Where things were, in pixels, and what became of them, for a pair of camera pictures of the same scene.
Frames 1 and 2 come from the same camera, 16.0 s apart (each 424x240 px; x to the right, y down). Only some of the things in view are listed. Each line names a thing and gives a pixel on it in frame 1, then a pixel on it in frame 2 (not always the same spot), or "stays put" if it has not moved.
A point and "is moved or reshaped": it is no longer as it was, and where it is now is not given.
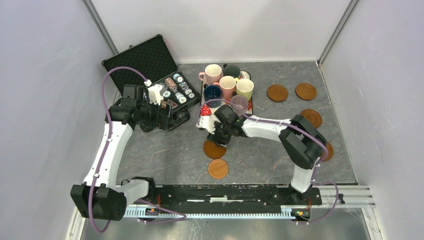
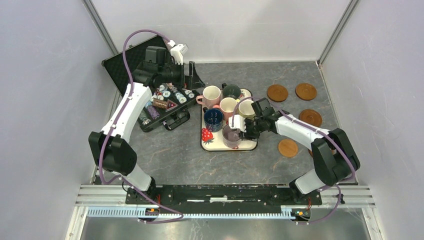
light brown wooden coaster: [218, 169] is moved or reshaped
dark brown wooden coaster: [277, 93] stays put
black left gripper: [160, 121] → [194, 81]
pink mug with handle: [212, 74] → [210, 97]
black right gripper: [216, 137] → [248, 134]
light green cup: [244, 87] → [246, 109]
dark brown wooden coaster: [313, 116] stays put
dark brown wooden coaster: [306, 91] stays put
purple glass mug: [239, 104] is moved or reshaped
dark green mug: [231, 70] → [231, 91]
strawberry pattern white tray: [207, 110] → [213, 141]
